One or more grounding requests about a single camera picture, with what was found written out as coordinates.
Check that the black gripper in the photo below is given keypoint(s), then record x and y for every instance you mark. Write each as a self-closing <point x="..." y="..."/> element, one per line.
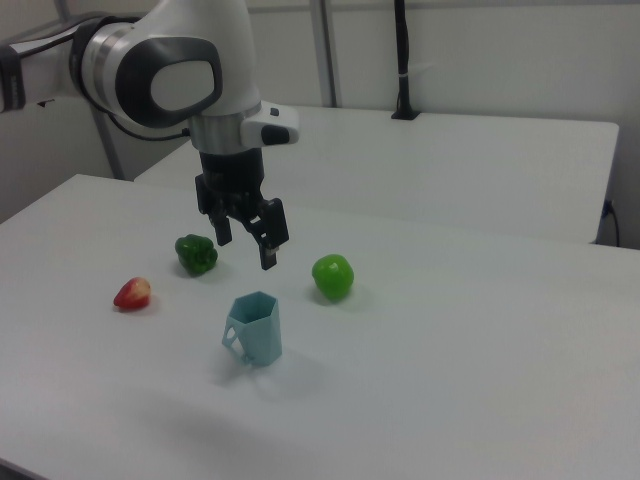
<point x="231" y="172"/>

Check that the light blue hexagonal mug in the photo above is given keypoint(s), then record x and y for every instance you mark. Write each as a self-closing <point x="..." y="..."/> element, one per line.
<point x="260" y="335"/>

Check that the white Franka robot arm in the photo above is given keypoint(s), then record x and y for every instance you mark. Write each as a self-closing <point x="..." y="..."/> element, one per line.
<point x="200" y="60"/>

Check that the dark green bell pepper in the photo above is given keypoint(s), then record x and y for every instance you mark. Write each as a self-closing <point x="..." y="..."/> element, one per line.
<point x="196" y="254"/>

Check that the light green bell pepper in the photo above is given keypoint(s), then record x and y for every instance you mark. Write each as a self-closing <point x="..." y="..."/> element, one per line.
<point x="332" y="277"/>

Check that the red toy strawberry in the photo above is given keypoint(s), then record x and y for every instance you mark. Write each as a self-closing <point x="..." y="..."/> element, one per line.
<point x="133" y="294"/>

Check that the black pole base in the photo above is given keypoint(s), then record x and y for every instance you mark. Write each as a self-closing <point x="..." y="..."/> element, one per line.
<point x="405" y="115"/>

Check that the white adjacent table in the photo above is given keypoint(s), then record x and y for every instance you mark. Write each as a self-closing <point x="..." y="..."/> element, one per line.
<point x="450" y="165"/>

